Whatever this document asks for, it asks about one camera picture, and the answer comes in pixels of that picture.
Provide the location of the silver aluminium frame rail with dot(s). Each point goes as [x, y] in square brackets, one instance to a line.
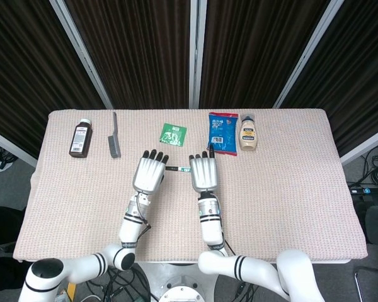
[365, 146]
[12, 146]

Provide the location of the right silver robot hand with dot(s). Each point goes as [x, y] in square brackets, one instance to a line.
[204, 173]

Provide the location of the beige woven tablecloth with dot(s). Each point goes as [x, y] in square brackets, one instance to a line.
[271, 204]

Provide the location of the black bag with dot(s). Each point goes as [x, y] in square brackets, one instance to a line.
[0, 220]

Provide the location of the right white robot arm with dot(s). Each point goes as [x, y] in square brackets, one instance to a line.
[211, 226]

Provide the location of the brown medicine bottle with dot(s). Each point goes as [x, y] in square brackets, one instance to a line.
[81, 138]

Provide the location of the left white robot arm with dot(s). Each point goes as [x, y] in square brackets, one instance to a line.
[130, 226]

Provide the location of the dark brown pleated curtain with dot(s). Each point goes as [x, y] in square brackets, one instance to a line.
[138, 53]
[25, 69]
[255, 53]
[359, 72]

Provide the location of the grey cleaning brush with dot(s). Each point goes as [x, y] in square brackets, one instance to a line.
[114, 148]

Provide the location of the silver aluminium frame post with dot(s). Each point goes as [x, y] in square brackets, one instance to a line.
[82, 53]
[198, 53]
[308, 53]

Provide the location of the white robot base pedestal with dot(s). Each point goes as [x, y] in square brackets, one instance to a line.
[182, 292]

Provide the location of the blue snack bag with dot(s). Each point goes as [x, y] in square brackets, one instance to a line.
[223, 132]

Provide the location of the black power strip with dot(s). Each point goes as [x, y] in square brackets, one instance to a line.
[370, 190]

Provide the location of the cream mayonnaise squeeze bottle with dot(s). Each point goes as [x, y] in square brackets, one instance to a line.
[248, 135]

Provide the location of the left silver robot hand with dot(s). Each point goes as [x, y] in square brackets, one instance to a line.
[149, 174]

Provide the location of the green foil sachet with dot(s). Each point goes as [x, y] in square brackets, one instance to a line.
[173, 135]

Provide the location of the black marker cap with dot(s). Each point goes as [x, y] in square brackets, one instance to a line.
[171, 168]

